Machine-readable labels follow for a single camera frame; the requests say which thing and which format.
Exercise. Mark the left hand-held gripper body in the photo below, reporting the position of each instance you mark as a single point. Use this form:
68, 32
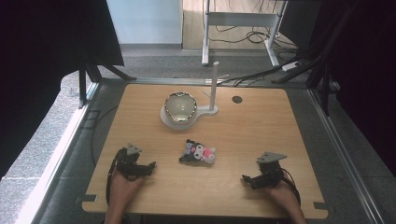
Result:
129, 161

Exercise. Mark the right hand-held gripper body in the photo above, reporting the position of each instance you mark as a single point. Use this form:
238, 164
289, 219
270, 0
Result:
270, 169

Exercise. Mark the person's left hand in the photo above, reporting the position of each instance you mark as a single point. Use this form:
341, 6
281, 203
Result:
124, 188

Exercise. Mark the person's right hand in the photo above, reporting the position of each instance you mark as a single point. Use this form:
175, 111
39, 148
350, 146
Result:
283, 194

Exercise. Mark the black and pink plush toy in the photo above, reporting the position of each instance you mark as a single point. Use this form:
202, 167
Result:
199, 152

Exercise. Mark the shiny bowl with dark rim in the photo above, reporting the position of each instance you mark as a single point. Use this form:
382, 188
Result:
180, 107

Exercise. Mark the round black table grommet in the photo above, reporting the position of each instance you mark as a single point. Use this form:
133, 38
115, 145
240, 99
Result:
237, 99

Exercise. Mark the white stand with pole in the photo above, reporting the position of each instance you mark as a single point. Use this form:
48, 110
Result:
213, 93

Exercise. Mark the black metal stand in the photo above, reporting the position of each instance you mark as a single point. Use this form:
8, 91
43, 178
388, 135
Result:
320, 74
90, 77

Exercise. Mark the white power strip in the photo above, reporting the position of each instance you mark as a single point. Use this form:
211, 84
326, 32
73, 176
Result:
290, 66

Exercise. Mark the black curtain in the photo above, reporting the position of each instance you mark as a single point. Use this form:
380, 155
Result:
364, 68
37, 62

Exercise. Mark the aluminium frame rail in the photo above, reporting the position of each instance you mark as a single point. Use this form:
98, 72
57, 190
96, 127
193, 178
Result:
59, 155
174, 80
345, 155

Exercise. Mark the white desk frame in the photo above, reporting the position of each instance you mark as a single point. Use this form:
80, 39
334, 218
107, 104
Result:
239, 19

